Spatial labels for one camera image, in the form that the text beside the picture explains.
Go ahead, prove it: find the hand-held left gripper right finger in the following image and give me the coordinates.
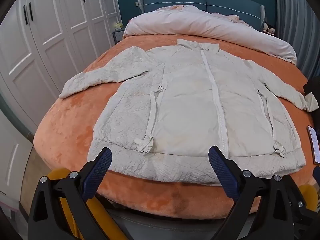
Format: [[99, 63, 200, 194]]
[[208, 145, 308, 240]]

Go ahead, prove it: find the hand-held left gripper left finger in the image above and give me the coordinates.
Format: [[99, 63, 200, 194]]
[[28, 147, 130, 240]]

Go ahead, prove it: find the cream white zip jacket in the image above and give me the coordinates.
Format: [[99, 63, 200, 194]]
[[59, 39, 319, 183]]

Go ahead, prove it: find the yellow cloth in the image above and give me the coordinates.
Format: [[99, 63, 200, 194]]
[[47, 168, 318, 240]]

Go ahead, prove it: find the orange plush bed blanket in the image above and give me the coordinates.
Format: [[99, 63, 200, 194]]
[[33, 34, 320, 220]]

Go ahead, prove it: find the smartphone with lit screen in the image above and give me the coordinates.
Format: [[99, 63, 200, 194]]
[[307, 126, 320, 165]]

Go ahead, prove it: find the black cloth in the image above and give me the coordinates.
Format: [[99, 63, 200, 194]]
[[303, 79, 320, 98]]

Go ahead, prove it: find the dark grey nightstand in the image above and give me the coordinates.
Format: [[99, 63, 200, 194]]
[[112, 27, 125, 46]]

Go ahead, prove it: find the pale pink duvet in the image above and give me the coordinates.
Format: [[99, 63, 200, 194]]
[[124, 4, 297, 64]]

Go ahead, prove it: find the black and white plush toy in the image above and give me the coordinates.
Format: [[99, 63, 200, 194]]
[[260, 21, 275, 36]]

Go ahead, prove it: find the white panelled wardrobe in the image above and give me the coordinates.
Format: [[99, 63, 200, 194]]
[[0, 0, 123, 200]]

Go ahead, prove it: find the grey blue curtain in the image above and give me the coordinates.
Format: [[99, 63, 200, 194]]
[[274, 0, 320, 80]]

